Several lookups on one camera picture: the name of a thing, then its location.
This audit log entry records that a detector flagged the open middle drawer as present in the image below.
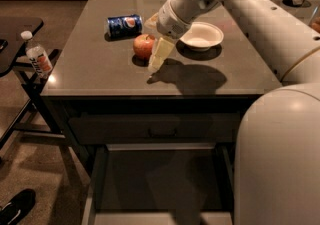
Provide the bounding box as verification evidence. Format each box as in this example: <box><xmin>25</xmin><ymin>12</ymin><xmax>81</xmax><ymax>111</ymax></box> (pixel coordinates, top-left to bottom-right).
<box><xmin>81</xmin><ymin>145</ymin><xmax>234</xmax><ymax>225</ymax></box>

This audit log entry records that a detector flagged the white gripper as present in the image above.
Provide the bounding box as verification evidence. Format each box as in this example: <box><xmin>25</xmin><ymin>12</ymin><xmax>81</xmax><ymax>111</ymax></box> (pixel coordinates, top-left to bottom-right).
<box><xmin>144</xmin><ymin>0</ymin><xmax>191</xmax><ymax>73</ymax></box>

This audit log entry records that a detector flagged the clear plastic water bottle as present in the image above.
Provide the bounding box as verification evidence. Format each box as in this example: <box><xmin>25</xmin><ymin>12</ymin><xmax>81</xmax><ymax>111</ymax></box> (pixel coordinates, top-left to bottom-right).
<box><xmin>21</xmin><ymin>31</ymin><xmax>53</xmax><ymax>79</ymax></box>

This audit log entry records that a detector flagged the closed top drawer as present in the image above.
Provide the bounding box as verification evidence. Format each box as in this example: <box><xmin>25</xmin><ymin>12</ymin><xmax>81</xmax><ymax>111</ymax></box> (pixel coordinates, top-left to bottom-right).
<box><xmin>68</xmin><ymin>113</ymin><xmax>240</xmax><ymax>145</ymax></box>

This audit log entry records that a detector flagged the red apple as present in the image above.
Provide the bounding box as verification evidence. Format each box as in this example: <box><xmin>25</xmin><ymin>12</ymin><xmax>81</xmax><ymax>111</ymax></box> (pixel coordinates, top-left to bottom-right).
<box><xmin>133</xmin><ymin>34</ymin><xmax>155</xmax><ymax>60</ymax></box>

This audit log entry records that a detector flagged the black side table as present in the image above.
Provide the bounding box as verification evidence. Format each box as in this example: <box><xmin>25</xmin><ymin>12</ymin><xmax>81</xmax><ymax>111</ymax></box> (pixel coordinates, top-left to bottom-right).
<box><xmin>0</xmin><ymin>16</ymin><xmax>61</xmax><ymax>147</ymax></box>

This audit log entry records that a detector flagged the white paper bowl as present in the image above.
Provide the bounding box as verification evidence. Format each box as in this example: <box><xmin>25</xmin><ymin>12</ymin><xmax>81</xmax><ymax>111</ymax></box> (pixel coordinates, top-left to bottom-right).
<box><xmin>180</xmin><ymin>22</ymin><xmax>224</xmax><ymax>52</ymax></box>

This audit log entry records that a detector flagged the blue Pepsi can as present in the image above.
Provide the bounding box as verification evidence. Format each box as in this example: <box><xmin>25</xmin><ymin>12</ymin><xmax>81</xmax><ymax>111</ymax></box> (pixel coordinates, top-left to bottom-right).
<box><xmin>106</xmin><ymin>14</ymin><xmax>142</xmax><ymax>39</ymax></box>

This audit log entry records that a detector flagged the black sneaker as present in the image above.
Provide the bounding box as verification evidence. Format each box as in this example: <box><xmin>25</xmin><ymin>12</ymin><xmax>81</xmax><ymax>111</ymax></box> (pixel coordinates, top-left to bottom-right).
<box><xmin>0</xmin><ymin>189</ymin><xmax>36</xmax><ymax>225</ymax></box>

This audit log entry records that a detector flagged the glass bowl of snacks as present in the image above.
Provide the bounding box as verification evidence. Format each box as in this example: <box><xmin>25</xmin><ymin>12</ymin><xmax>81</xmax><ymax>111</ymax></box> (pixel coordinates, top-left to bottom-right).
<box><xmin>309</xmin><ymin>6</ymin><xmax>320</xmax><ymax>33</ymax></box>

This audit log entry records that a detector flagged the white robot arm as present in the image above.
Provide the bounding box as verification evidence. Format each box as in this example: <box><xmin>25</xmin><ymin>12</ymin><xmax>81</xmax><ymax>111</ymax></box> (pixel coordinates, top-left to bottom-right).
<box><xmin>151</xmin><ymin>0</ymin><xmax>320</xmax><ymax>225</ymax></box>

